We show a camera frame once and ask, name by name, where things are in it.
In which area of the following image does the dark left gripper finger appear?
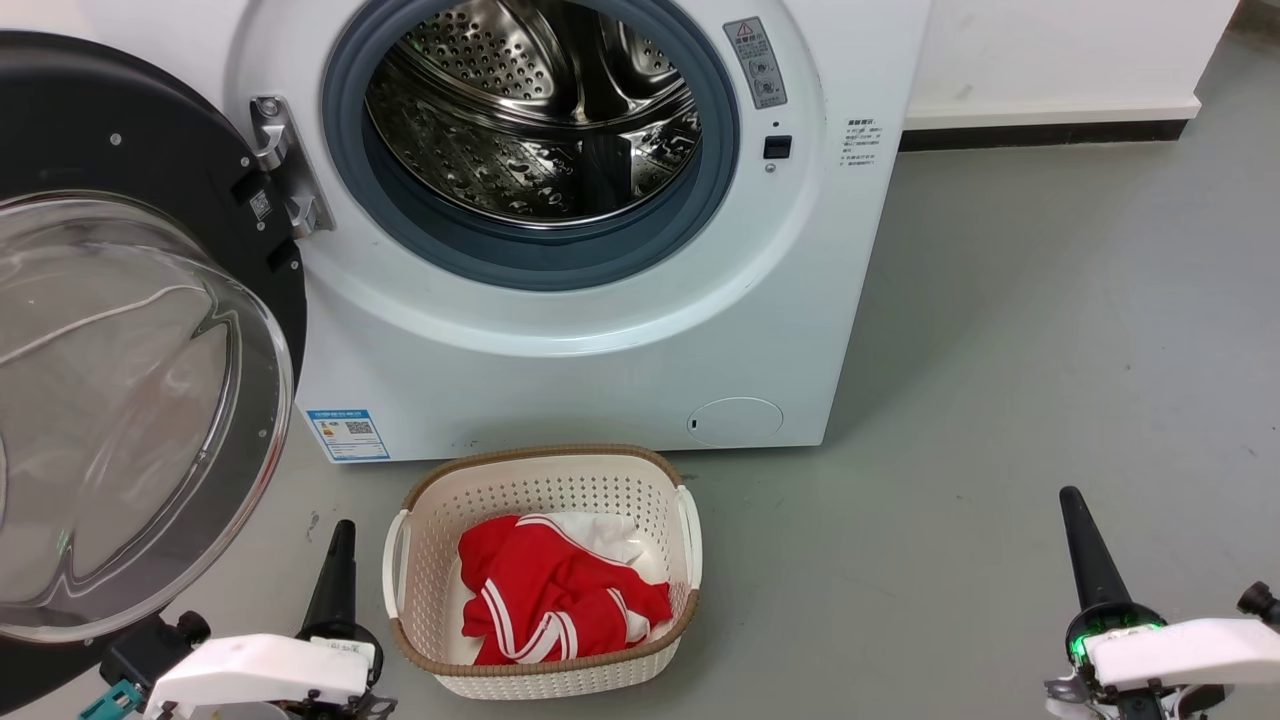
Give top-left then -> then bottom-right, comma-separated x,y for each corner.
299,520 -> 348,633
330,520 -> 359,631

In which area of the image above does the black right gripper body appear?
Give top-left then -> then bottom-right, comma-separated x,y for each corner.
1044,600 -> 1231,720

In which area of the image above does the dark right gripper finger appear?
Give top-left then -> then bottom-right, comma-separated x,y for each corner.
1059,487 -> 1109,613
1070,487 -> 1138,607

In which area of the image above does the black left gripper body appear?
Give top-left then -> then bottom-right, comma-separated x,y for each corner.
296,620 -> 398,720

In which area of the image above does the black round glass washer door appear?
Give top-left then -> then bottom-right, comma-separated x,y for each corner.
0,30 -> 309,717

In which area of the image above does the white front-load washing machine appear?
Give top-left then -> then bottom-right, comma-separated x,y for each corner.
80,0 -> 933,464

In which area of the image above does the silver metal door hinge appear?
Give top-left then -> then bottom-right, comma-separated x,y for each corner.
249,95 -> 337,240

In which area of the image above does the blue energy label sticker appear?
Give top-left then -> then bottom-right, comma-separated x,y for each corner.
306,409 -> 391,463

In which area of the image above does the red garment with white stripes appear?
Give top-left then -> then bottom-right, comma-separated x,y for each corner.
458,515 -> 673,666

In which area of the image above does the cream perforated laundry basket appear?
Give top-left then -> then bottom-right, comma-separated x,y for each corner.
382,444 -> 704,700

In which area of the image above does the round white filter cover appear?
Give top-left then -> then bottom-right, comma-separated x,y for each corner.
687,397 -> 785,448

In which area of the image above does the steel perforated washer drum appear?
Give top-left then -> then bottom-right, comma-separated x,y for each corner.
365,0 -> 703,230

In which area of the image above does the small printed text sticker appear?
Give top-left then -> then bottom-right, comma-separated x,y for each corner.
842,117 -> 882,169

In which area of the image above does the grey warning label plate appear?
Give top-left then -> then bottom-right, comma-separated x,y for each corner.
723,17 -> 789,111

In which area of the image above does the white floor cable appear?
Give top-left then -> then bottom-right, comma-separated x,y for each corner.
0,286 -> 206,366

